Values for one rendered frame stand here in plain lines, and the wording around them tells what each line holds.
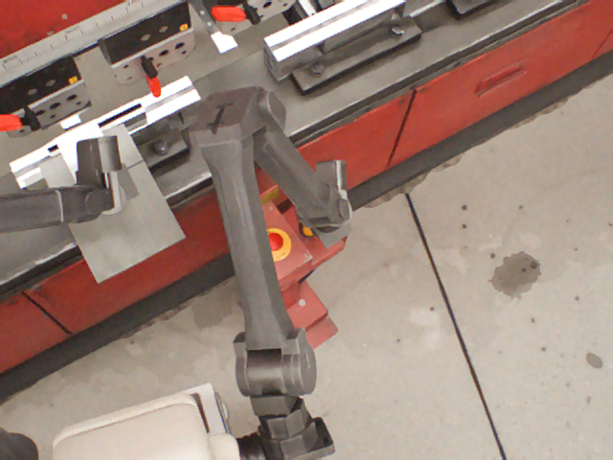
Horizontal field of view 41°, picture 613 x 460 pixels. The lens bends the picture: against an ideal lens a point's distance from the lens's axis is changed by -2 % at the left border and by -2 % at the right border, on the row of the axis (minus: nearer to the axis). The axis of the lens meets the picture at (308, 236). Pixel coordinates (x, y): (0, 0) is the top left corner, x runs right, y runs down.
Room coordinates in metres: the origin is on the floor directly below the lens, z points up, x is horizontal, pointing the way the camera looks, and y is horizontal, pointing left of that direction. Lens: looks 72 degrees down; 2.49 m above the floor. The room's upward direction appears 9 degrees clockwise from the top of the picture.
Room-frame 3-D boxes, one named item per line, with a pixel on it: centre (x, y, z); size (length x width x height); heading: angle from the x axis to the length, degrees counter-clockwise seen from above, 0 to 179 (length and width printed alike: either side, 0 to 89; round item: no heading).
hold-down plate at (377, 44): (0.93, -0.04, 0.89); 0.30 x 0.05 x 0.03; 129
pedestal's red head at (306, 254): (0.55, 0.04, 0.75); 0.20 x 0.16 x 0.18; 135
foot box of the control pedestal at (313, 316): (0.53, 0.02, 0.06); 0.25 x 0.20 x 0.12; 45
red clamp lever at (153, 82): (0.64, 0.31, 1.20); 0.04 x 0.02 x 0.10; 39
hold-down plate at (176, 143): (0.57, 0.40, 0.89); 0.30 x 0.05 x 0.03; 129
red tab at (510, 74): (1.11, -0.43, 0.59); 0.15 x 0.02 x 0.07; 129
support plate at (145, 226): (0.48, 0.37, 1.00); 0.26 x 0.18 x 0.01; 39
